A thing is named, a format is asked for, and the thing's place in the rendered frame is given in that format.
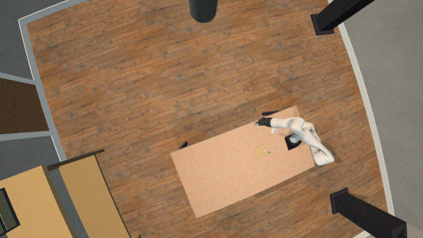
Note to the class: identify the tan square mat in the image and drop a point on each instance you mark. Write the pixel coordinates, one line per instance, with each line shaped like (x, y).
(259, 151)

